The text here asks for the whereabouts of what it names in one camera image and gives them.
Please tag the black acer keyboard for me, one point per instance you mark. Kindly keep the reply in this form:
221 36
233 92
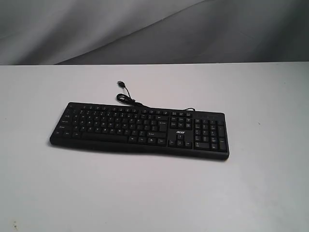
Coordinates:
138 129

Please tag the grey backdrop cloth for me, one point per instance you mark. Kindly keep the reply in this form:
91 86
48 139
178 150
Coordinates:
81 32

